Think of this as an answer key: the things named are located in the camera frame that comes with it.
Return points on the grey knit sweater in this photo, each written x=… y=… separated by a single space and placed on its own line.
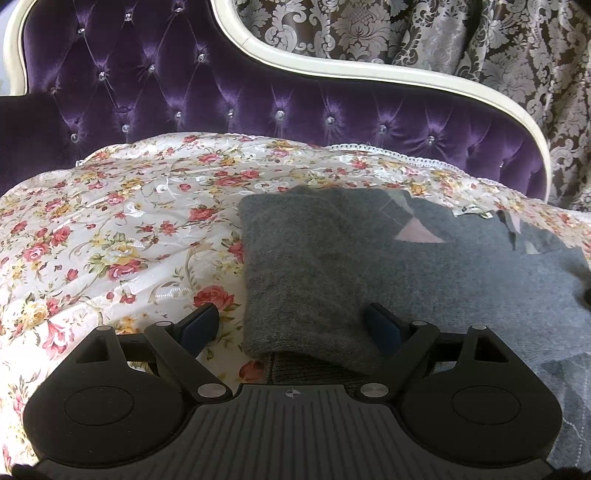
x=323 y=277

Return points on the purple tufted sofa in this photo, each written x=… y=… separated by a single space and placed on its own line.
x=184 y=92

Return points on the brown damask curtain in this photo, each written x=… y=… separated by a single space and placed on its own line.
x=508 y=55

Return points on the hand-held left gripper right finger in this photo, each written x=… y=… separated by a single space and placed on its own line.
x=384 y=328

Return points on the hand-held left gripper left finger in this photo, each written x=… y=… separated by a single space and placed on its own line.
x=199 y=325

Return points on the floral bedspread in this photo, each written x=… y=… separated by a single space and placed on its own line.
x=115 y=230

